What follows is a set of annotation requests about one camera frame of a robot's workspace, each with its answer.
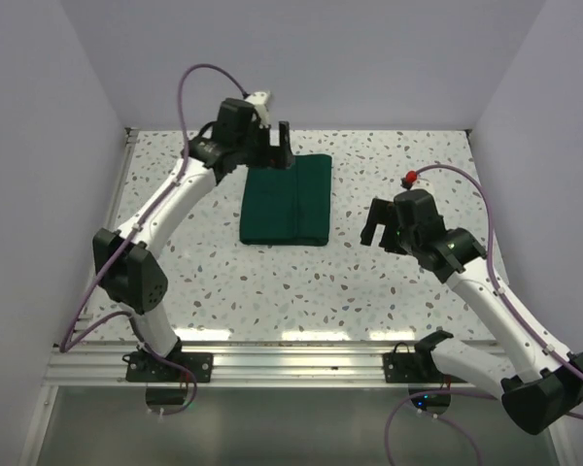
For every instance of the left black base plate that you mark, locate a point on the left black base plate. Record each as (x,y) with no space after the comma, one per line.
(142,367)

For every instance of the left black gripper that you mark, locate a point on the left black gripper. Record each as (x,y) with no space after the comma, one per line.
(264,159)

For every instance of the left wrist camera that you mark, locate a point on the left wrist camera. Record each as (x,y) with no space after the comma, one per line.
(261,100)

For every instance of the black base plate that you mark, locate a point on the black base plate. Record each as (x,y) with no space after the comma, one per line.
(142,367)
(404,364)

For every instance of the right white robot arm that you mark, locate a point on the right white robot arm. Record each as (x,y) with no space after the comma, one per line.
(539,381)

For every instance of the aluminium frame rail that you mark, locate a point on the aluminium frame rail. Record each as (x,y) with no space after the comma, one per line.
(297,336)

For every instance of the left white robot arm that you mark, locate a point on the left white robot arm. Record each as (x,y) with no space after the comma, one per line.
(126,259)

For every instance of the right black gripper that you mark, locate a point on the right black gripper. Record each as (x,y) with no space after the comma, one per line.
(379,214)

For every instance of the green surgical cloth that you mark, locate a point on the green surgical cloth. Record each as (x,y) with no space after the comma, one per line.
(288,207)

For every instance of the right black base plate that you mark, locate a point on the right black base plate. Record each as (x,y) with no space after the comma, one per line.
(404,364)

